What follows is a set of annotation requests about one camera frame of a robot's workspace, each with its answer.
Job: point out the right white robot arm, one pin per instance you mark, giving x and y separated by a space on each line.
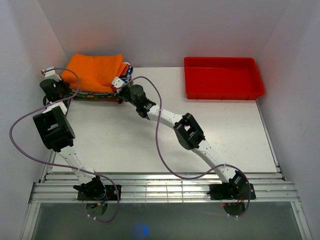
192 138

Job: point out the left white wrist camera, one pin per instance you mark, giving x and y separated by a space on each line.
51 74

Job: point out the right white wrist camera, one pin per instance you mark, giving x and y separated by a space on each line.
117 84

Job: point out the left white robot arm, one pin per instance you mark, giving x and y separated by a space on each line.
57 134

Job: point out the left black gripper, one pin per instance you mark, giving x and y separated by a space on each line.
64 84

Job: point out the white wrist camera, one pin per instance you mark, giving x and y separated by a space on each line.
51 74
117 84

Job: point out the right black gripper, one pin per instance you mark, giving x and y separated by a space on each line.
120 93

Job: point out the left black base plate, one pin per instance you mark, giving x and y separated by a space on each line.
109 193

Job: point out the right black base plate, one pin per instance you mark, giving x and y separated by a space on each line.
222 192

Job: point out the orange trousers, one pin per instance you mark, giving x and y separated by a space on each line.
94 73

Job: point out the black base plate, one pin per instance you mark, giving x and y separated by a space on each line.
222 192
109 193

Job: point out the blue patterned folded trousers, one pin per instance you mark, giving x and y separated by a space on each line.
127 72

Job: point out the aluminium frame rails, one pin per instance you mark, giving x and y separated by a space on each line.
157 188

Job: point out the red plastic tray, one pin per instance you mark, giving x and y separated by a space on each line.
222 78

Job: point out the stack of folded clothes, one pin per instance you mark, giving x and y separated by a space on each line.
91 96

